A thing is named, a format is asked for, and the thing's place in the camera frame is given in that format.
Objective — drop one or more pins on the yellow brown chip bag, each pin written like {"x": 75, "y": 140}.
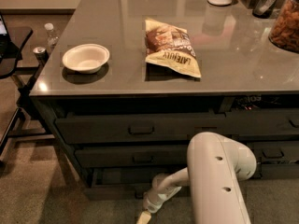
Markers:
{"x": 170, "y": 46}

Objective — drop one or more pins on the drawer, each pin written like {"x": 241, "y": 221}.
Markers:
{"x": 277, "y": 171}
{"x": 137, "y": 128}
{"x": 261, "y": 122}
{"x": 276, "y": 152}
{"x": 95, "y": 157}
{"x": 124, "y": 183}

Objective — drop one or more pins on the black side chair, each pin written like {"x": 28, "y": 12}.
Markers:
{"x": 26, "y": 122}

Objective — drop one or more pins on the white paper bowl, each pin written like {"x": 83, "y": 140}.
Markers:
{"x": 86, "y": 58}

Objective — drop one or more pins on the glass jar of snacks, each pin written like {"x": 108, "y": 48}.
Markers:
{"x": 285, "y": 31}

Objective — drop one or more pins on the black container with scoop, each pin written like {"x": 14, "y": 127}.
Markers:
{"x": 263, "y": 8}

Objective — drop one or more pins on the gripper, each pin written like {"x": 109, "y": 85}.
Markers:
{"x": 153, "y": 202}

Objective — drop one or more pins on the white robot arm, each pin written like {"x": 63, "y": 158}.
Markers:
{"x": 215, "y": 166}

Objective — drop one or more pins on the clear plastic water bottle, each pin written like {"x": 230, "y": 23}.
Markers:
{"x": 52, "y": 36}

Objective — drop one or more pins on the silver soda can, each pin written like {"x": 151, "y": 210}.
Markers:
{"x": 41, "y": 55}

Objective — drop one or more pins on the dark drawer cabinet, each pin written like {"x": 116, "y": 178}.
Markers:
{"x": 241, "y": 69}

